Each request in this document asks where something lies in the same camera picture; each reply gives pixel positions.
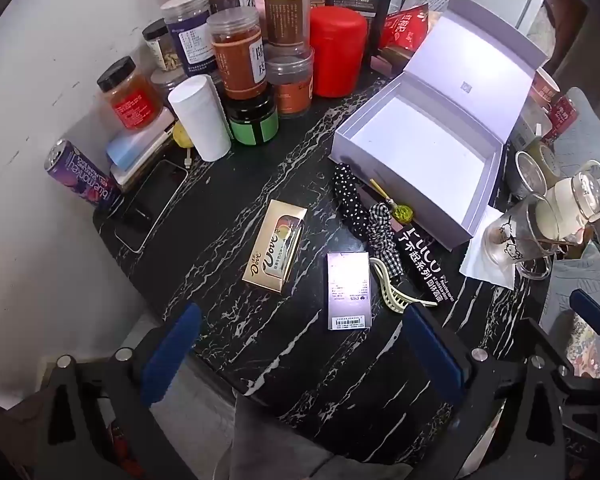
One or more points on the glass cup with cartoon print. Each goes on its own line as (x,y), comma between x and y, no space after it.
(515,240)

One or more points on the clear jar with orange label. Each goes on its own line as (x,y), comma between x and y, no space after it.
(237,57)

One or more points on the black white gingham scrunchie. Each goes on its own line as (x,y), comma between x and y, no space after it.
(382,235)

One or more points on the yellow green lollipop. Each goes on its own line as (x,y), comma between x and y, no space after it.
(400,214)

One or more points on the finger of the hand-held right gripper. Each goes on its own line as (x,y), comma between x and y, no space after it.
(587,307)

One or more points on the clear jar with tan label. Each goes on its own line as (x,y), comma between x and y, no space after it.
(287,10)

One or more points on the white cylinder container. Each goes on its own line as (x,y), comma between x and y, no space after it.
(200,117)

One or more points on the clear jar with purple label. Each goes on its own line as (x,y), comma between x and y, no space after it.
(190,35)

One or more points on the long black printed box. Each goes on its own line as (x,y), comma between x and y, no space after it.
(420,265)

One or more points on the white paper napkin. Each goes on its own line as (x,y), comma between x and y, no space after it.
(480,265)

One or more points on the short clear jar orange label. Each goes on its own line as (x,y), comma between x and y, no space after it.
(290,85)

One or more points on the small purple card box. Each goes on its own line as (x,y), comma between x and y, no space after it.
(348,290)

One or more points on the dark jar with green label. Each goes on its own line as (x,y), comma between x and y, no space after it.
(252,122)

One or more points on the clear glass mug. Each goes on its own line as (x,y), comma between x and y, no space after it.
(580,192)

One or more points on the white gift box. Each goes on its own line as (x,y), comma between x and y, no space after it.
(420,135)

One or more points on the black polka dot scrunchie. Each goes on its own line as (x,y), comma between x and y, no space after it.
(350,195)

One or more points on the black smartphone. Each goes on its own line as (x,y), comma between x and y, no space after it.
(150,205)

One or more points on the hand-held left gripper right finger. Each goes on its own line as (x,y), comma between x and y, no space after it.
(435,352)

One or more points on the red white paper cup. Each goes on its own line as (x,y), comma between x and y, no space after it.
(545,87)

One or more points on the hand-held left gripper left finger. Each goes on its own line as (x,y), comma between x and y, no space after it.
(172,355)

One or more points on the gold chocolate box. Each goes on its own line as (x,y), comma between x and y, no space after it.
(275,247)

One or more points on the black lid orange spice jar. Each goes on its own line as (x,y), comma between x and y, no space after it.
(130,97)

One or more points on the red snack packet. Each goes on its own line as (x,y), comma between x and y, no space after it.
(405,25)

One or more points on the stack of flat boxes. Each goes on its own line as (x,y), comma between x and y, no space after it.
(135,150)

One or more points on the small black lid nut jar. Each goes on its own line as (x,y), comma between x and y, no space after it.
(160,45)

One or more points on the cream hair claw clip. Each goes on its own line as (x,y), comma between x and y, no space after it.
(387,290)

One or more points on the red canister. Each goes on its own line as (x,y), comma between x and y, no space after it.
(337,52)

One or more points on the purple drink can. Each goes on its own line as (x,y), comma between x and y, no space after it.
(80,175)

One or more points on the pink flat box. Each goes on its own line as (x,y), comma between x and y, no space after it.
(390,62)

